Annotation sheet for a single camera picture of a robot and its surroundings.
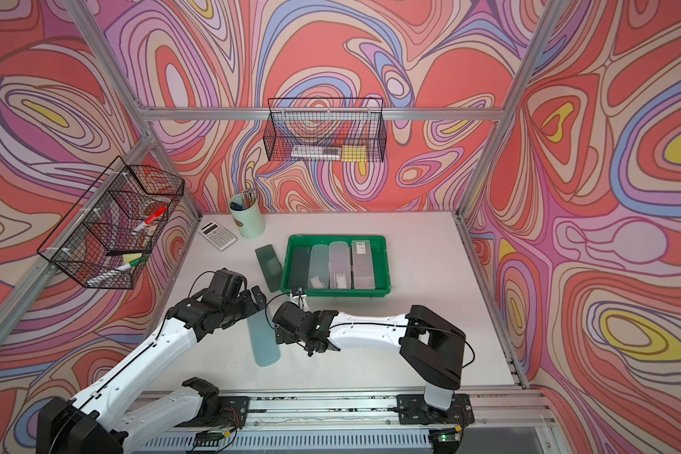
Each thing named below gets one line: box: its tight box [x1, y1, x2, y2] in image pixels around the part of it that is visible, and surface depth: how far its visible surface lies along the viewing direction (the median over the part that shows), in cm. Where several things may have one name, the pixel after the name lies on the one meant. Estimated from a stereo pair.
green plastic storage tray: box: [279, 234, 392, 297], surface depth 103 cm
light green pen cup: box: [227, 192, 266, 239], surface depth 108 cm
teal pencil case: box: [246, 309, 281, 367], surface depth 86 cm
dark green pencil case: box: [288, 245, 312, 290], surface depth 102 cm
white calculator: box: [197, 220, 238, 251], surface depth 113 cm
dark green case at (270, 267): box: [255, 244, 283, 293], surface depth 104 cm
